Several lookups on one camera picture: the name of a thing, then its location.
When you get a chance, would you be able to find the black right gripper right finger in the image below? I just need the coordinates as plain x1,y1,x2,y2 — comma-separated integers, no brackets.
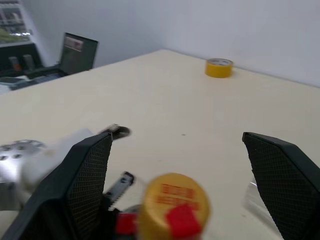
241,131,320,240

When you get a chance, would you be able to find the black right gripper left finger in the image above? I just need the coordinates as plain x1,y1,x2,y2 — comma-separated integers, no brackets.
0,131,116,240

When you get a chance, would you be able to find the clear bottle with yellow cap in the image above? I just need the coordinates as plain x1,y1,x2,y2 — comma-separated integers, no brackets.
116,172,211,240

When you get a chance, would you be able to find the dark laptop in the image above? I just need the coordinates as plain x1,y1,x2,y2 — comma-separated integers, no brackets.
24,31,100,83

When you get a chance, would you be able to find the yellow tape roll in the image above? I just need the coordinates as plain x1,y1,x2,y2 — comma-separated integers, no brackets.
205,57,234,79

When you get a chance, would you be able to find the black equipment case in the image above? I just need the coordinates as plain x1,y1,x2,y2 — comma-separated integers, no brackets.
0,42,46,77

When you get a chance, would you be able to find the window with blinds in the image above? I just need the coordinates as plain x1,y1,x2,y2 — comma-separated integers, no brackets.
0,0,35,48

